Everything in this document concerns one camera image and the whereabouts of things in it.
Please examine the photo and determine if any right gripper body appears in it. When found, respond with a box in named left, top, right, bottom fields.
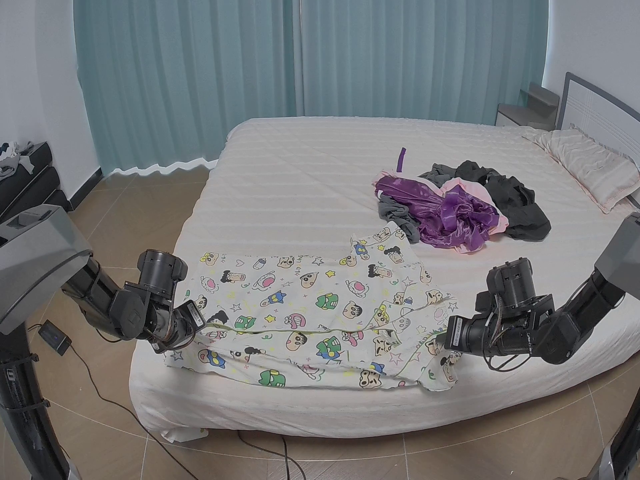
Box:
left=444, top=314, right=490, bottom=357

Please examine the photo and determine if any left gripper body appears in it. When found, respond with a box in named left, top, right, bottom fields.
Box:
left=170, top=299, right=209, bottom=353

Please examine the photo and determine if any white printed pyjama top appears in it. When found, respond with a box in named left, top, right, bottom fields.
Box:
left=165, top=220, right=461, bottom=393

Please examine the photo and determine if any bed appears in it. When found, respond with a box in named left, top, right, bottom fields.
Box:
left=129, top=72, right=640, bottom=442

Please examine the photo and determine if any pile of clothes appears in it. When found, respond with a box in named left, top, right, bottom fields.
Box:
left=0, top=140, right=37, bottom=179

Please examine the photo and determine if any purple satin garment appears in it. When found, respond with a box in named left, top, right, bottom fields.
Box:
left=372, top=147, right=502, bottom=255

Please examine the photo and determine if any dark grey garment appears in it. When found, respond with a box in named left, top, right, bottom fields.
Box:
left=456, top=160, right=552, bottom=243

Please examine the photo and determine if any black power adapter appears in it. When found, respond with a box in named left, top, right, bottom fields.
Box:
left=39, top=320, right=72, bottom=357

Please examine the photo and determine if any pink garment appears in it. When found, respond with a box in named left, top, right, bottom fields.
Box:
left=372, top=170, right=510, bottom=257

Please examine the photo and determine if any black chest of drawers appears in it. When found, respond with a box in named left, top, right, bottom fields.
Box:
left=0, top=141, right=71, bottom=225

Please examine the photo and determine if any cream striped pillow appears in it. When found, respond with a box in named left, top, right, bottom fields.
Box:
left=522, top=124, right=640, bottom=214

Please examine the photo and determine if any grey bedside table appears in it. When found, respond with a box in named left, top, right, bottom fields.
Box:
left=496, top=82, right=561, bottom=132

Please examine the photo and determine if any blue-green curtain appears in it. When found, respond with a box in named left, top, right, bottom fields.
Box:
left=297, top=0, right=552, bottom=125
left=74, top=0, right=306, bottom=175

